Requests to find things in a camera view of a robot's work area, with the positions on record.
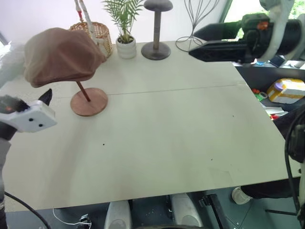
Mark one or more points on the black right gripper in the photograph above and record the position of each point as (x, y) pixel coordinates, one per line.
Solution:
(257, 35)

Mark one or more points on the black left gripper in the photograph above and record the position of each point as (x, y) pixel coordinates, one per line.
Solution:
(10, 105)

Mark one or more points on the brown cap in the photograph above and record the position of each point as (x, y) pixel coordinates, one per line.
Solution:
(59, 57)

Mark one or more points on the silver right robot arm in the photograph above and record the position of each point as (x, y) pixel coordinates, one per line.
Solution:
(294, 35)

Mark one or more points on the brown wooden hat stand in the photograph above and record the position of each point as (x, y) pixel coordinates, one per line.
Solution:
(89, 105)

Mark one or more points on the dark grey hat stand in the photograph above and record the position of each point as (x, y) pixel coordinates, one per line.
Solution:
(157, 23)

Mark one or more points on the black side table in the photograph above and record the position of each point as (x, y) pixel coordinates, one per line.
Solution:
(252, 76)

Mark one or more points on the white translucent plastic sheet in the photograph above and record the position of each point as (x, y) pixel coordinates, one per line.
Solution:
(10, 62)

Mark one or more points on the red toy piece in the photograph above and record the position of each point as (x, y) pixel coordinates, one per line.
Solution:
(255, 91)

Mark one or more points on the green toy piece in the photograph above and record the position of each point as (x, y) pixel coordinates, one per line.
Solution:
(261, 96)

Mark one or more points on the yellow and white toy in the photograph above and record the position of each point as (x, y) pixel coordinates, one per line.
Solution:
(286, 91)

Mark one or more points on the woven wicker basket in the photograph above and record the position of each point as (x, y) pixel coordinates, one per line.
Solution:
(104, 35)

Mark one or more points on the white red-banded stick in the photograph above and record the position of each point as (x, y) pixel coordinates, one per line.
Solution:
(78, 10)
(89, 22)

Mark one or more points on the white ribbed plant pot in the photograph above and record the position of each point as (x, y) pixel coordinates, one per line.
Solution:
(126, 48)

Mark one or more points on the green palm plant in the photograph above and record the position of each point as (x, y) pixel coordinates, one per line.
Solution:
(124, 16)

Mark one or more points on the silver rounded robot leg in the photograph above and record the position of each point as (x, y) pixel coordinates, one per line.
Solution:
(118, 214)
(187, 210)

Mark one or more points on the dark trouser leg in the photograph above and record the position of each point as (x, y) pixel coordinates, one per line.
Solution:
(267, 188)

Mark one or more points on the white shoe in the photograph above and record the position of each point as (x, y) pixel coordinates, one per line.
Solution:
(240, 196)

